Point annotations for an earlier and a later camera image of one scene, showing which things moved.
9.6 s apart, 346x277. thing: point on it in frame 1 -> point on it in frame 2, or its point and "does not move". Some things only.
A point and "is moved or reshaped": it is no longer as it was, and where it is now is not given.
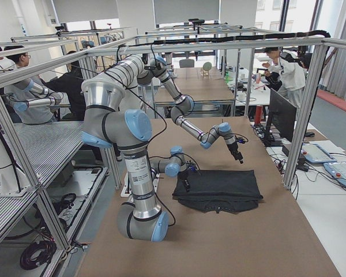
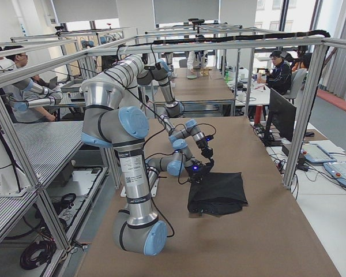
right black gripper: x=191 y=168 -> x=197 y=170
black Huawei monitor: x=282 y=119 does not move
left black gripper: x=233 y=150 -> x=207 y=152
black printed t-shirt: x=230 y=191 is moved or reshaped
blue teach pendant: x=313 y=153 does not move
